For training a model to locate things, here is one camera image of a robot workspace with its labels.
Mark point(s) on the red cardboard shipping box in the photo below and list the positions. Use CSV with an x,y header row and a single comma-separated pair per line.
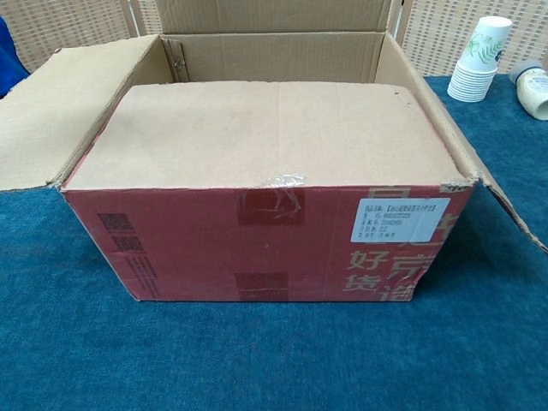
x,y
257,171

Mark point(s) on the stack of paper cups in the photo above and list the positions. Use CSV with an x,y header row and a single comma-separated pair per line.
x,y
475,64

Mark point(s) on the mayonnaise squeeze bottle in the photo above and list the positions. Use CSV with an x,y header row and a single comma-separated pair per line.
x,y
533,92

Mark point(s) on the blue towel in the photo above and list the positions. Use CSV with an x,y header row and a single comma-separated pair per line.
x,y
10,60

